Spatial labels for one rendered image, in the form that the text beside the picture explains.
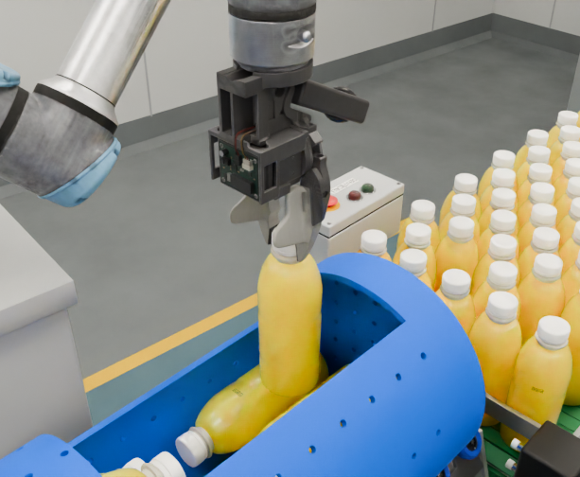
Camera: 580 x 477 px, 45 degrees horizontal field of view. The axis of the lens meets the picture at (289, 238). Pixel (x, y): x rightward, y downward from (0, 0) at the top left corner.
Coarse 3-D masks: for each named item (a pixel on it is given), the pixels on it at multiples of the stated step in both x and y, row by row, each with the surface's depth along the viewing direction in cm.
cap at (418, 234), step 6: (408, 228) 110; (414, 228) 110; (420, 228) 110; (426, 228) 110; (408, 234) 109; (414, 234) 108; (420, 234) 108; (426, 234) 108; (408, 240) 110; (414, 240) 109; (420, 240) 109; (426, 240) 109
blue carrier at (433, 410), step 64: (384, 320) 85; (448, 320) 77; (192, 384) 85; (384, 384) 70; (448, 384) 74; (64, 448) 60; (128, 448) 80; (256, 448) 61; (320, 448) 64; (384, 448) 68; (448, 448) 76
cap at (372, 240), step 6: (366, 234) 109; (372, 234) 109; (378, 234) 109; (384, 234) 108; (366, 240) 107; (372, 240) 107; (378, 240) 107; (384, 240) 107; (366, 246) 107; (372, 246) 107; (378, 246) 107; (384, 246) 108; (372, 252) 108
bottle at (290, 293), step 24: (264, 264) 76; (288, 264) 75; (312, 264) 76; (264, 288) 76; (288, 288) 74; (312, 288) 76; (264, 312) 77; (288, 312) 76; (312, 312) 77; (264, 336) 80; (288, 336) 78; (312, 336) 79; (264, 360) 82; (288, 360) 80; (312, 360) 81; (264, 384) 84; (288, 384) 82; (312, 384) 84
